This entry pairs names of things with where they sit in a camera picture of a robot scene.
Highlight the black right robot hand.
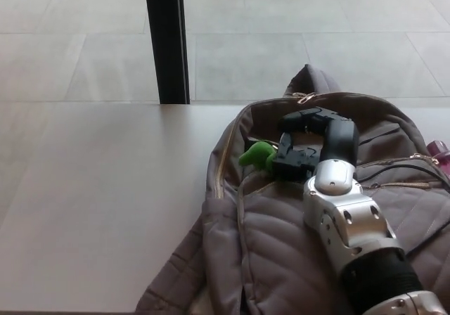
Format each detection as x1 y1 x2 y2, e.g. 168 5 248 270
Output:
272 106 360 183

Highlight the green plush keychain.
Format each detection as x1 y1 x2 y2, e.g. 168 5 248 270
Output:
238 141 279 172

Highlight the grey quilted backpack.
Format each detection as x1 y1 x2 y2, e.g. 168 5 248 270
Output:
139 63 450 315

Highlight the black window frame pillar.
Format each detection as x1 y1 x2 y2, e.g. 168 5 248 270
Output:
143 0 191 105

